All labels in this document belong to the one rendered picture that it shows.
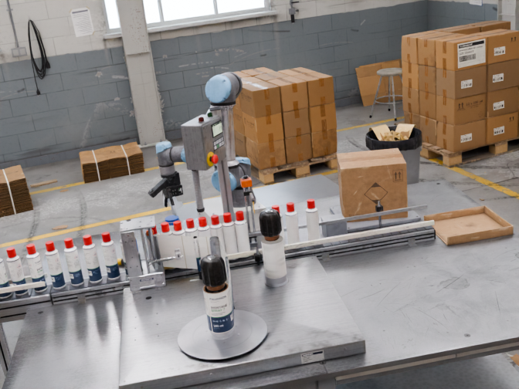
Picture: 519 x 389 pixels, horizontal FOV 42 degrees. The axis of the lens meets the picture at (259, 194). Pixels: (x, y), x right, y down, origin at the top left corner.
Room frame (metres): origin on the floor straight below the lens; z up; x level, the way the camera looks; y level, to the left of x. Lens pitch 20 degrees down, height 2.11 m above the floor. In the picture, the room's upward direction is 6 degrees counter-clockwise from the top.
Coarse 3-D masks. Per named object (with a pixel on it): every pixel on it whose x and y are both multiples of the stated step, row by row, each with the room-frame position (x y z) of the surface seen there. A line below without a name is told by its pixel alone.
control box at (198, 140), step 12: (192, 120) 2.70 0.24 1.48; (216, 120) 2.71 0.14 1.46; (192, 132) 2.62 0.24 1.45; (204, 132) 2.61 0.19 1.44; (192, 144) 2.62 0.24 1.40; (204, 144) 2.61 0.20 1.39; (192, 156) 2.63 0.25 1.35; (204, 156) 2.60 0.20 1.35; (192, 168) 2.63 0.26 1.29; (204, 168) 2.61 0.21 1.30
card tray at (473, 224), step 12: (432, 216) 2.86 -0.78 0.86; (444, 216) 2.87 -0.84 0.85; (456, 216) 2.88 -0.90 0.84; (468, 216) 2.88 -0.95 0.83; (480, 216) 2.86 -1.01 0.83; (492, 216) 2.82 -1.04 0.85; (444, 228) 2.77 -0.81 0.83; (456, 228) 2.75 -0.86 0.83; (468, 228) 2.74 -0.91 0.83; (480, 228) 2.73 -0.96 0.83; (492, 228) 2.71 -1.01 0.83; (504, 228) 2.64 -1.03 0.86; (444, 240) 2.65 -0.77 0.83; (456, 240) 2.61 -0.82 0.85; (468, 240) 2.62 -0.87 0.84
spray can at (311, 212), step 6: (312, 204) 2.65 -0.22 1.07; (306, 210) 2.66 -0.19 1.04; (312, 210) 2.65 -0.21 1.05; (306, 216) 2.66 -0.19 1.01; (312, 216) 2.64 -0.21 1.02; (312, 222) 2.64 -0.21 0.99; (318, 222) 2.66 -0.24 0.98; (312, 228) 2.64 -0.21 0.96; (318, 228) 2.65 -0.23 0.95; (312, 234) 2.64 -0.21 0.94; (318, 234) 2.65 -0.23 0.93
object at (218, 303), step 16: (208, 256) 2.02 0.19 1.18; (208, 272) 1.98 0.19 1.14; (224, 272) 2.00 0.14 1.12; (208, 288) 1.99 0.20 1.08; (224, 288) 2.02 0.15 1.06; (208, 304) 1.98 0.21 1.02; (224, 304) 1.97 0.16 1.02; (208, 320) 1.99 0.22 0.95; (224, 320) 1.97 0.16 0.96; (224, 336) 1.97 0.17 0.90
